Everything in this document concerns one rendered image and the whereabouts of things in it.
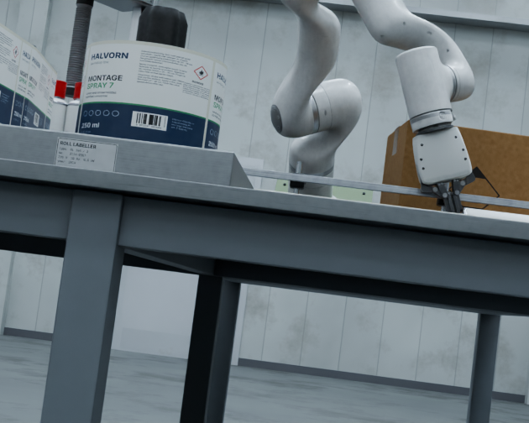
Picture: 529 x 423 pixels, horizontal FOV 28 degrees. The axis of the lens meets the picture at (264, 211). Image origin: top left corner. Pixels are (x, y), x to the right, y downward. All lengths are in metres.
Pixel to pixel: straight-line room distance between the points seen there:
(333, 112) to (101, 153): 1.37
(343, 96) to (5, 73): 1.15
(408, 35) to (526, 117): 9.29
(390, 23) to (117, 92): 0.84
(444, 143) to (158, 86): 0.80
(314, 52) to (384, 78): 8.83
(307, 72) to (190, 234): 1.32
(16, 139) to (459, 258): 0.55
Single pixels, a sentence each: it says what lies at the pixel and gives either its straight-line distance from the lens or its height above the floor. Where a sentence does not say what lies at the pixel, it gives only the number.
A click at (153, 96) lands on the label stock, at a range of 1.41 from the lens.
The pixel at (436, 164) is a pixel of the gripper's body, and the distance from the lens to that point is 2.05.
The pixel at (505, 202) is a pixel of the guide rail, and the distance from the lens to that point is 2.11.
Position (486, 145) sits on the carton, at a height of 1.09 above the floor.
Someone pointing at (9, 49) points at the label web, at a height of 1.04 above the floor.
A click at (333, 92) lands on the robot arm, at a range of 2.61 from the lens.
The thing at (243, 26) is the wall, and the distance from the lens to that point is 11.43.
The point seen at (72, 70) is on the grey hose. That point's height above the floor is 1.13.
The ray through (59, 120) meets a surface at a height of 1.00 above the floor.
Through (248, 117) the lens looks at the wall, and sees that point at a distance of 11.21.
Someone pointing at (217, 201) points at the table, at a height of 0.81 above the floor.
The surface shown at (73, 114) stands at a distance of 2.10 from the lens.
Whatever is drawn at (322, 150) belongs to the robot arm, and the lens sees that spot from 2.68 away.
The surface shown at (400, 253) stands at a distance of 1.24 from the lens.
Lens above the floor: 0.71
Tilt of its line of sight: 5 degrees up
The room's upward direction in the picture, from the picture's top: 7 degrees clockwise
